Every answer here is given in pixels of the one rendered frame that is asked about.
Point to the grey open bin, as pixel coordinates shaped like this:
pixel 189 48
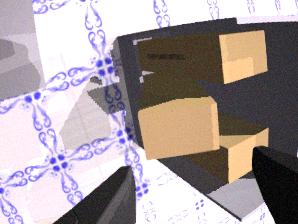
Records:
pixel 269 98

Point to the tan cardboard box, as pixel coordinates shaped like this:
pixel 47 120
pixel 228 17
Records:
pixel 177 117
pixel 237 139
pixel 220 57

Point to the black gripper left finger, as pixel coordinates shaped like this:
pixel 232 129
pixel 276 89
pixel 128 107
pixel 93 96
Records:
pixel 112 202

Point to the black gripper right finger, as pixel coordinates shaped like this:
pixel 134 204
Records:
pixel 277 178

